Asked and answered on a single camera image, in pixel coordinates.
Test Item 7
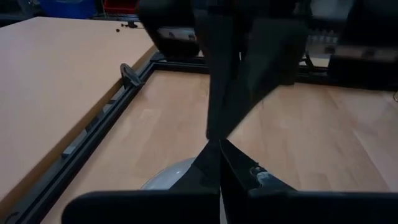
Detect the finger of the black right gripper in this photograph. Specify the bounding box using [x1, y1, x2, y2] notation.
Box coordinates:
[193, 14, 243, 141]
[223, 17, 309, 140]

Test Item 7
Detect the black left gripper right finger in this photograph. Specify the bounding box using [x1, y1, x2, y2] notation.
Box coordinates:
[219, 139, 398, 224]

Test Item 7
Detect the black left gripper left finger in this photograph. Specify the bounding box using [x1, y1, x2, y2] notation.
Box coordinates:
[62, 139, 221, 224]

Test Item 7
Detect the red crate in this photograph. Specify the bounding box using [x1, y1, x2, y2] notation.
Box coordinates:
[103, 0, 140, 15]

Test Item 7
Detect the large blue tub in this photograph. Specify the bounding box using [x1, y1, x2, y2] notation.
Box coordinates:
[39, 0, 96, 19]

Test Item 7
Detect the light wooden desk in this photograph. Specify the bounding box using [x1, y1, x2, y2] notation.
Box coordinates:
[0, 16, 159, 216]

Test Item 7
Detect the black frame clamp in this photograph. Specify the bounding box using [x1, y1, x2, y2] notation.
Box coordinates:
[119, 63, 142, 90]

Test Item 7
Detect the black aluminium table frame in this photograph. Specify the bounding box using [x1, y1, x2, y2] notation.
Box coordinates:
[2, 51, 330, 224]

